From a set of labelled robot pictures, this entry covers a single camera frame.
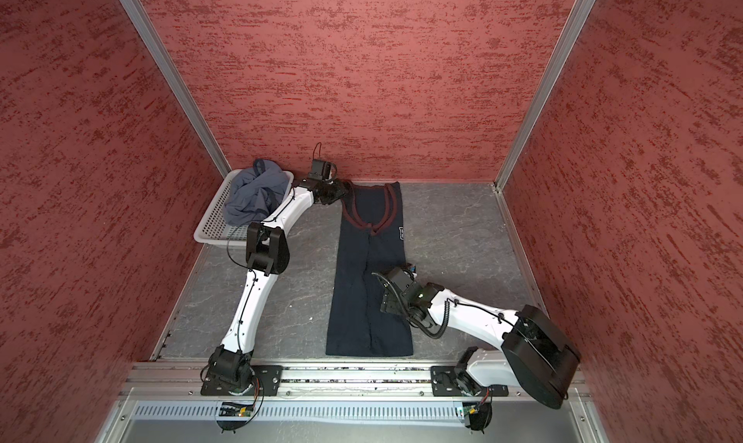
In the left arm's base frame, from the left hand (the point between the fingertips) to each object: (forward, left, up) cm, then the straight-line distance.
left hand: (345, 194), depth 110 cm
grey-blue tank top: (-4, +33, +4) cm, 34 cm away
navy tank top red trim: (-19, -10, -5) cm, 22 cm away
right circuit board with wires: (-69, -40, -8) cm, 80 cm away
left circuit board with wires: (-70, +23, -9) cm, 74 cm away
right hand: (-44, -18, -4) cm, 48 cm away
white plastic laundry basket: (+5, +21, +4) cm, 22 cm away
